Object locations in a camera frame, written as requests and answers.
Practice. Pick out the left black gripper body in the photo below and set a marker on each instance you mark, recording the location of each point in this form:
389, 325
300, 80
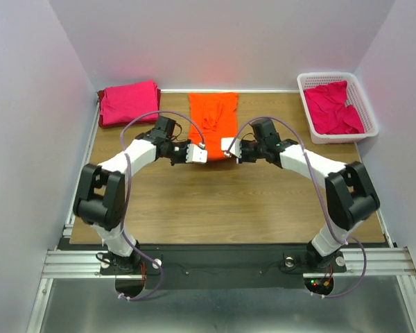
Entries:
177, 152

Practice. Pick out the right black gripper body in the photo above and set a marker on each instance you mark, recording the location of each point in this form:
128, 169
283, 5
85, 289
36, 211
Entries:
252, 150

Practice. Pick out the orange t shirt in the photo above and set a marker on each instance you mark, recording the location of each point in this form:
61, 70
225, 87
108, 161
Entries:
215, 115

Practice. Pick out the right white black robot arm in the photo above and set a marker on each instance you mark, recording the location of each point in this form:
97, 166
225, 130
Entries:
345, 191

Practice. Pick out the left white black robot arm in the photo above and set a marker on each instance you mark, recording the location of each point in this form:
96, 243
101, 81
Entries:
103, 191

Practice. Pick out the folded pink t shirt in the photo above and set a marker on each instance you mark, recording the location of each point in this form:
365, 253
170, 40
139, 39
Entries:
127, 102

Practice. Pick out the crumpled pink t shirt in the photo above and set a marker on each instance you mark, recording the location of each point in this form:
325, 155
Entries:
328, 110

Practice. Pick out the pink plastic basket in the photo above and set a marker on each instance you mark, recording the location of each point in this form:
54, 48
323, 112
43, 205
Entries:
355, 97

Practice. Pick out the folded dark red t shirt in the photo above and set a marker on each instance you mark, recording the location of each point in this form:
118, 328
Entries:
101, 94

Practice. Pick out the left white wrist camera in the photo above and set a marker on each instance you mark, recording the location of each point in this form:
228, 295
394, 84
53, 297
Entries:
195, 154

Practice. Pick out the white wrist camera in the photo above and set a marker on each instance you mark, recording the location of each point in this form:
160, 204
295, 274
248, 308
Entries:
195, 154
231, 147

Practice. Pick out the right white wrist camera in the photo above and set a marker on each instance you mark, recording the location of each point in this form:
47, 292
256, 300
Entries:
231, 147

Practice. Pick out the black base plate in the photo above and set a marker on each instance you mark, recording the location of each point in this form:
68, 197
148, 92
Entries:
180, 267

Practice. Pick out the aluminium frame rail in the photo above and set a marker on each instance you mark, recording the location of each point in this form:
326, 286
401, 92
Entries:
231, 238

